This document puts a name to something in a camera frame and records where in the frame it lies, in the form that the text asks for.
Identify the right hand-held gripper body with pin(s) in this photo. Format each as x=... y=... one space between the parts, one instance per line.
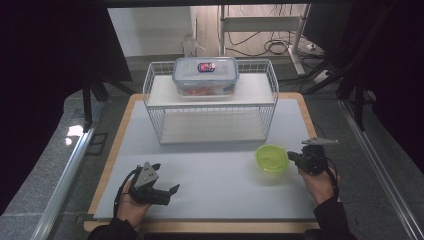
x=313 y=158

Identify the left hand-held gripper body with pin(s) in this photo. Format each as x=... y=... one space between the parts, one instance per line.
x=146 y=186

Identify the green round lidded container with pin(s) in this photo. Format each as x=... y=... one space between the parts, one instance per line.
x=271 y=158

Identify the clear rectangular lidded food container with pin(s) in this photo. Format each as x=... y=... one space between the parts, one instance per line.
x=205 y=78

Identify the person's left hand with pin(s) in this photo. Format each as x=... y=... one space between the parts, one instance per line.
x=131 y=208

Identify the pale grey table mat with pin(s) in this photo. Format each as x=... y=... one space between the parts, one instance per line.
x=216 y=180

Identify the black metal stand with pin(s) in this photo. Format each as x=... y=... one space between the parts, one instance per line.
x=88 y=100
x=360 y=106

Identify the white power strip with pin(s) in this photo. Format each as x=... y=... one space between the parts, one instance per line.
x=321 y=76

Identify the black curtain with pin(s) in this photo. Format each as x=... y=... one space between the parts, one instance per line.
x=40 y=83
x=396 y=66

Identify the black square floor frame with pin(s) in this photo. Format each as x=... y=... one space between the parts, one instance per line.
x=97 y=144

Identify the aluminium rail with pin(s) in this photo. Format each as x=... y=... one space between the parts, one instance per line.
x=376 y=156
x=63 y=180

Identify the white metal desk frame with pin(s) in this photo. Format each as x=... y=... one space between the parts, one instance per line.
x=260 y=24

